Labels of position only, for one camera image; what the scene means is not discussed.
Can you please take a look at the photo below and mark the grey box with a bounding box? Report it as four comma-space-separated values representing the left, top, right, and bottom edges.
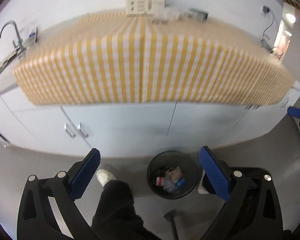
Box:
184, 7, 208, 22

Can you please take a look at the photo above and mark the white right shoe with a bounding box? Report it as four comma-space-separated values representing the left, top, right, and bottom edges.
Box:
197, 172, 210, 195

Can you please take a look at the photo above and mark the yellow checked tablecloth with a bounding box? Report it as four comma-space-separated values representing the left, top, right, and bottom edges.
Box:
12, 11, 297, 105

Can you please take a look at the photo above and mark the black mesh wastebasket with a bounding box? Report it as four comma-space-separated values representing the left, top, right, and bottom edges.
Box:
147, 151, 200, 200

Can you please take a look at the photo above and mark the white cabinet door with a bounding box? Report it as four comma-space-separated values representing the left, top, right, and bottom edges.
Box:
12, 105, 90, 150
61, 101, 177, 155
165, 100, 265, 150
0, 90, 20, 143
230, 90, 300, 140

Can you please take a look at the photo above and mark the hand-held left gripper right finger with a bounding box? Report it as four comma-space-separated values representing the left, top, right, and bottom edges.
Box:
199, 146, 284, 240

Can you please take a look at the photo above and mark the person's left leg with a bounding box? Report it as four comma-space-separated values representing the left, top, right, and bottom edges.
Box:
91, 180, 163, 240

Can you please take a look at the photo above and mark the clear plastic packaging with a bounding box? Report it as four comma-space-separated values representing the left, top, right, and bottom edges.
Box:
151, 5, 188, 25

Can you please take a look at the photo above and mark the wooden desk organizer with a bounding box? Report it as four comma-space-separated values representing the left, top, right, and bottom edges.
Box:
126, 0, 165, 17

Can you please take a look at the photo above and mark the steel faucet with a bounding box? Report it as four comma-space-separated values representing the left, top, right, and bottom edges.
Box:
0, 21, 24, 53

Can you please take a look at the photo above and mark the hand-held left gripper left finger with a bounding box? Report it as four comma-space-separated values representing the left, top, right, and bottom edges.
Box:
16, 148, 101, 240

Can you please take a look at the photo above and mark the clear plastic bag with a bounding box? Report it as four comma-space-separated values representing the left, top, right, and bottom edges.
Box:
162, 177, 180, 194

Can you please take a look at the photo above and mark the white shoe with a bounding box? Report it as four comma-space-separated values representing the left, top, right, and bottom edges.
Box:
96, 169, 117, 187
197, 172, 210, 195

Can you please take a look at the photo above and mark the white left shoe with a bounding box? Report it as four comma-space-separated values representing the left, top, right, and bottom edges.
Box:
96, 169, 117, 187

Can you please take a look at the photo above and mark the steel sink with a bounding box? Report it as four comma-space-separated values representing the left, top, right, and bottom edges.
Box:
0, 47, 25, 78

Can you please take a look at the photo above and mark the black charger cable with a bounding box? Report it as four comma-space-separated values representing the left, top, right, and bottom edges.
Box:
261, 11, 284, 60

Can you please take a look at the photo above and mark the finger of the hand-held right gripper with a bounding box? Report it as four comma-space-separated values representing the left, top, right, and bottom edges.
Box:
287, 106, 300, 130

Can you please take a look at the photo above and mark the black chair base leg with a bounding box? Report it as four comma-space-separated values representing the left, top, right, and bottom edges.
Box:
164, 209, 180, 240

